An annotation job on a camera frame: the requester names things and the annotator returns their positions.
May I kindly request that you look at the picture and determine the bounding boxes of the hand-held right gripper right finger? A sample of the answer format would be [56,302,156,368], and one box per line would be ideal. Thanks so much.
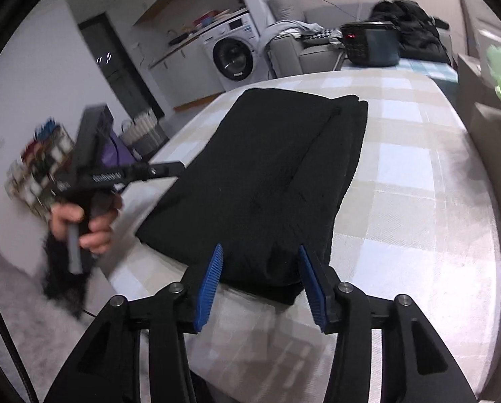
[298,244,478,403]

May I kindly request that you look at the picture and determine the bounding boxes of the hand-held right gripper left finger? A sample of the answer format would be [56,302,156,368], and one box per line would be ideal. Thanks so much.
[45,243,224,403]

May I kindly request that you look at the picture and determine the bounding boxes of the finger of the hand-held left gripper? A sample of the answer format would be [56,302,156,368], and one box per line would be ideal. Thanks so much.
[145,160,186,180]

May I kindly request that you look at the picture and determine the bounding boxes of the black knit sweater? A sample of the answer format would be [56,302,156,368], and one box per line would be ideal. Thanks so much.
[135,87,368,306]

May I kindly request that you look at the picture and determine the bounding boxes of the person's left hand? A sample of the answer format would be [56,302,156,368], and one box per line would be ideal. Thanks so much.
[49,193,124,255]

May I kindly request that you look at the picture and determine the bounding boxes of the purple bag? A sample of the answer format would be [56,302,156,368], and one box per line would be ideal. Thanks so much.
[101,130,140,166]

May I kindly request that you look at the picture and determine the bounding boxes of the woven laundry basket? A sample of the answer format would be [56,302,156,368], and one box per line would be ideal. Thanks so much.
[120,109,169,158]

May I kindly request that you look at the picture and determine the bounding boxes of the shoe rack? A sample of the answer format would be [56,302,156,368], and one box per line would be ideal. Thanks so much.
[5,120,77,219]

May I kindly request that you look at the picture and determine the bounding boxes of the dark glass door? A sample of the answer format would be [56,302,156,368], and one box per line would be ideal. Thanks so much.
[79,12,165,118]

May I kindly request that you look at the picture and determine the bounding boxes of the white kitchen counter cabinet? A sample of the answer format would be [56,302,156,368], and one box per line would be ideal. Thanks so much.
[147,6,251,112]

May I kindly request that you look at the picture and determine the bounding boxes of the checked table cover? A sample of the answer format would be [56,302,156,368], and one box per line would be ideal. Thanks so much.
[108,67,501,403]

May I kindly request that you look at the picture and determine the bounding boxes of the white washing machine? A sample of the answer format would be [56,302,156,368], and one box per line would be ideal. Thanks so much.
[200,10,272,93]

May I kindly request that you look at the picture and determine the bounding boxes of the grey sofa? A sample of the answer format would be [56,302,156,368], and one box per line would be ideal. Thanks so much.
[269,23,452,80]

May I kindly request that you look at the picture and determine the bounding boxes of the light grey blanket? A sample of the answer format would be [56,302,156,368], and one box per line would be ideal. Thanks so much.
[261,20,327,51]

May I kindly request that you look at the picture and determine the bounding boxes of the grey pillow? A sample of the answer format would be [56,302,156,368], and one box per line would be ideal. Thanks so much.
[267,0,301,26]

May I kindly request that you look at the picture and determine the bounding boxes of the houndstooth cushion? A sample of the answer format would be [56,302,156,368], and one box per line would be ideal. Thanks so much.
[303,27,345,43]

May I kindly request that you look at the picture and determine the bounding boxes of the dark electric cooker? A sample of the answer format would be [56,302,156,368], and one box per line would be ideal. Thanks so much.
[339,21,401,68]

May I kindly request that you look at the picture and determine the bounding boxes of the black jacket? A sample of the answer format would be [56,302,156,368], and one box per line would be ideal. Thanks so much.
[370,0,452,65]

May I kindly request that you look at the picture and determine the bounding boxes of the black cable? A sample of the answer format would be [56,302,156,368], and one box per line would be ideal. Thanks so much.
[0,273,39,403]

